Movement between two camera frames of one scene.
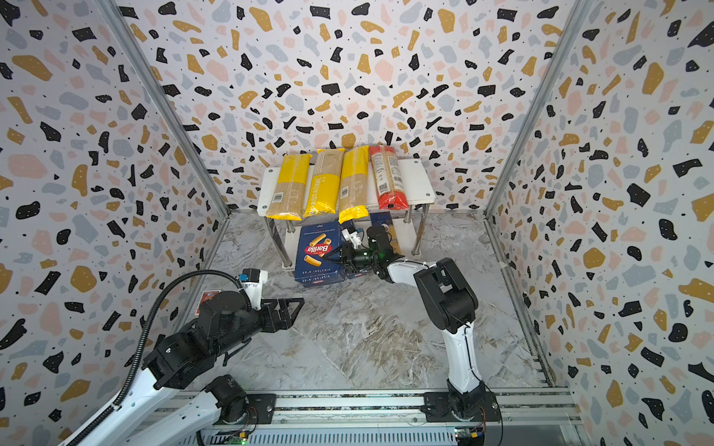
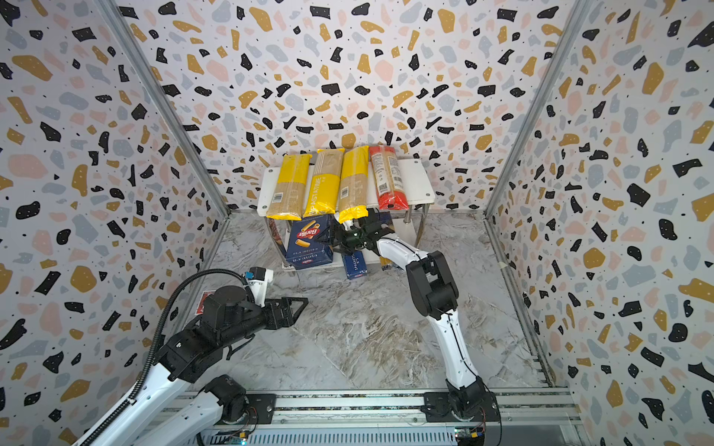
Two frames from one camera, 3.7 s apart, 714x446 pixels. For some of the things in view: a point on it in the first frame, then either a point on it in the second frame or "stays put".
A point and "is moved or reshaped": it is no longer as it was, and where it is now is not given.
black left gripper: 287,319 stays put
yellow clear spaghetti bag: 353,184 stays put
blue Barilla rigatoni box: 316,241 is moved or reshaped
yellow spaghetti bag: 287,196 stays put
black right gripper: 341,257 to 333,230
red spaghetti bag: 390,182 stays put
